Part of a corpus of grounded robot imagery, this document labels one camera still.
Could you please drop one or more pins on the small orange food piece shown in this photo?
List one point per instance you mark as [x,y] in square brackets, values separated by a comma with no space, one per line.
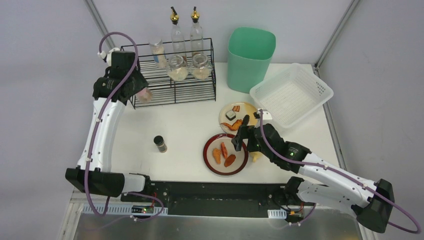
[236,108]

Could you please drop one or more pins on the sushi roll piece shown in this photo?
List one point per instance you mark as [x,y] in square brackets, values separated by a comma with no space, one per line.
[230,115]

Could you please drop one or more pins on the cream floral plate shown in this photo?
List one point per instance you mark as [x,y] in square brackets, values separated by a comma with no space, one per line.
[245,109]

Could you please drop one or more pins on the glass rice jar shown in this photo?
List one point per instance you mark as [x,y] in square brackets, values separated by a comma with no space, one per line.
[201,67]
[177,68]

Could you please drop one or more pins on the orange fried nugget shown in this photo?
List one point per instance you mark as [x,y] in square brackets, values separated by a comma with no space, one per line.
[216,153]

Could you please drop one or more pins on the fried chicken wing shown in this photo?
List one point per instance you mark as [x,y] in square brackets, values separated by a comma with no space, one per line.
[234,126]

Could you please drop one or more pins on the glass oil bottle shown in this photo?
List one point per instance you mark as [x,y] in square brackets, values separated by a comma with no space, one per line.
[177,37]
[196,34]

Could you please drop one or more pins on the green trash bin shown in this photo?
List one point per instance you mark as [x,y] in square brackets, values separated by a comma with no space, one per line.
[250,51]

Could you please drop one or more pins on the red food piece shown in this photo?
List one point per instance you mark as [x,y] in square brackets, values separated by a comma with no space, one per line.
[224,150]

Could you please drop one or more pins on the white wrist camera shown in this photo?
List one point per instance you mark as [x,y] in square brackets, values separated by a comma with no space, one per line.
[107,56]
[263,115]

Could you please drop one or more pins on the brown fried piece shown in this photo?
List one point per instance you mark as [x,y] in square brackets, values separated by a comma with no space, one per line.
[229,160]

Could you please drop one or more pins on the red rimmed plate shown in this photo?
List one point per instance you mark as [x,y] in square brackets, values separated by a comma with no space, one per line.
[215,142]

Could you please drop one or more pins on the pink cap spice jar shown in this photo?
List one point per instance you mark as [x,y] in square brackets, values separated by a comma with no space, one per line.
[144,96]

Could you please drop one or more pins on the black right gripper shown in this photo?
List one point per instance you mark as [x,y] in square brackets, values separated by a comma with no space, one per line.
[243,132]

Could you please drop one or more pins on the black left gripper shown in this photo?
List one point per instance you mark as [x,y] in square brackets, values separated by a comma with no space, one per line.
[133,86]

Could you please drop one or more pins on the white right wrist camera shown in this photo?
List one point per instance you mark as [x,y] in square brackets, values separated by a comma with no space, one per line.
[263,115]

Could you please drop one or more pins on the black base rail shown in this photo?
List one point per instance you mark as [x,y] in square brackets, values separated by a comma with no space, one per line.
[214,199]

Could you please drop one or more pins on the yellow food piece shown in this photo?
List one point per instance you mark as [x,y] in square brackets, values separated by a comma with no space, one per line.
[255,156]

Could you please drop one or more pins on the black wire rack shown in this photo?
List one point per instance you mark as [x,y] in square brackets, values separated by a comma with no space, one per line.
[166,91]

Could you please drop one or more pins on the silver lid bead jar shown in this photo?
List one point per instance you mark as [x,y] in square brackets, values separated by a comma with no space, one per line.
[158,51]

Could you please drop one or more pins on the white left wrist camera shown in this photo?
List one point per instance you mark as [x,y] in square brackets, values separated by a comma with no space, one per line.
[107,56]

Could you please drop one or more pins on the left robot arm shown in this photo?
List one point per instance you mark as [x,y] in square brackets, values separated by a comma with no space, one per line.
[127,151]

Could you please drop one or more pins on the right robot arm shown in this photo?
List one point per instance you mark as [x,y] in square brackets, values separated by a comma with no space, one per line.
[319,181]

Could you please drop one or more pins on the black cap spice jar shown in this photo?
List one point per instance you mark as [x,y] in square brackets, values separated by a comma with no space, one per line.
[160,143]

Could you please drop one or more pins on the black spiky sea cucumber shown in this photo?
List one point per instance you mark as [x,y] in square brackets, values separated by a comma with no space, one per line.
[246,120]

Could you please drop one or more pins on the white plastic basket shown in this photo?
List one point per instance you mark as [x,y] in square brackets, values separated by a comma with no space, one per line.
[291,95]

